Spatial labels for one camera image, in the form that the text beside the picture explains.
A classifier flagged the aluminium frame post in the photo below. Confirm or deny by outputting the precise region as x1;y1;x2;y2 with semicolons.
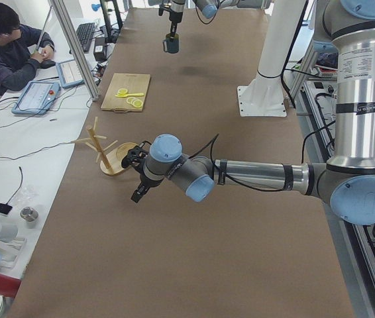
49;0;99;101

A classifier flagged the yellow lemon slice toy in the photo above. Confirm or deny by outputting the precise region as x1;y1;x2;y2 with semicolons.
116;88;128;97

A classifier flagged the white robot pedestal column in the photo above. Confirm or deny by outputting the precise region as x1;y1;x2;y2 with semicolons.
237;0;308;117

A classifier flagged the blue cup yellow inside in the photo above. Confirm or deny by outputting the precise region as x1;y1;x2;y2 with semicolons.
162;33;180;54

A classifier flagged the seated person dark jacket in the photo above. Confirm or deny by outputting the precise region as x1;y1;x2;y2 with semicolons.
0;3;54;95

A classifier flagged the wooden cutting board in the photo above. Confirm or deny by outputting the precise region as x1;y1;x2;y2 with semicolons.
101;73;151;113

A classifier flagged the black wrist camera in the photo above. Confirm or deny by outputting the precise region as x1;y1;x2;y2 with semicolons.
121;140;151;172

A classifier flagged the teach pendant far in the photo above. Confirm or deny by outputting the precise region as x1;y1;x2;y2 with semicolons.
55;59;84;89

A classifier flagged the black keyboard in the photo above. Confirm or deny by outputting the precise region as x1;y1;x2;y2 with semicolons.
76;23;96;52

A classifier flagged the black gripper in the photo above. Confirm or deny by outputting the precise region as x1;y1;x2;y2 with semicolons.
169;6;184;36
131;166;161;203

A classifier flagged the yellow toy knife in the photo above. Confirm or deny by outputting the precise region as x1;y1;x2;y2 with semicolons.
115;93;144;98

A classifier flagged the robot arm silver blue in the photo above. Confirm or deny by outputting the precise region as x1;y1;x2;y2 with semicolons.
122;1;375;225
158;0;271;38

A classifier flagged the wooden cup storage rack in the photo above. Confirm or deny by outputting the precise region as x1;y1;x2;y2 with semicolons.
72;117;138;176

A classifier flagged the teach pendant near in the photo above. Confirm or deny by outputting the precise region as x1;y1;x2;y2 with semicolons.
11;81;60;115

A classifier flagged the teach pendant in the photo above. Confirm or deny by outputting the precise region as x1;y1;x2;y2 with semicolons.
11;81;60;115
55;59;84;89

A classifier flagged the small metal tin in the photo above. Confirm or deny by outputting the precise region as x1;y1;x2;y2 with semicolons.
20;207;39;229

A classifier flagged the grey cup on tray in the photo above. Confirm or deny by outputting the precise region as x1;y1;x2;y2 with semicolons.
0;223;18;242

